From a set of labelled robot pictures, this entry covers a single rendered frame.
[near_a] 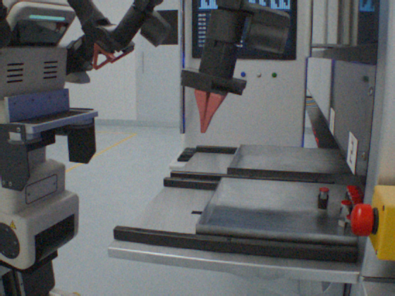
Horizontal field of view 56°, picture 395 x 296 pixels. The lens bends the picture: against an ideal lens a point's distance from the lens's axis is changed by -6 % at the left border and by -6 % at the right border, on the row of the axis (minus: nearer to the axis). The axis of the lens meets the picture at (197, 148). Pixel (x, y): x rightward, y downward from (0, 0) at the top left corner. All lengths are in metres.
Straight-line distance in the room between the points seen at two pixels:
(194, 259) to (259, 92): 1.02
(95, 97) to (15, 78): 5.92
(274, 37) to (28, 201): 0.75
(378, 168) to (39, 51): 0.83
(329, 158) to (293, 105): 0.40
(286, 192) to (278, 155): 0.34
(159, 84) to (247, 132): 4.91
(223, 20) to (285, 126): 0.99
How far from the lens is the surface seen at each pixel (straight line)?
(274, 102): 1.55
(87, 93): 6.96
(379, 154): 0.55
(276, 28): 0.62
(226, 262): 0.62
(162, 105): 6.43
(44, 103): 1.05
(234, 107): 1.55
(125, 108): 6.68
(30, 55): 1.03
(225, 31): 0.62
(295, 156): 1.21
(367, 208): 0.49
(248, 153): 1.22
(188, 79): 0.63
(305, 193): 0.89
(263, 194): 0.89
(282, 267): 0.61
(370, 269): 0.61
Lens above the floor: 1.19
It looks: 14 degrees down
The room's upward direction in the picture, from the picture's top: straight up
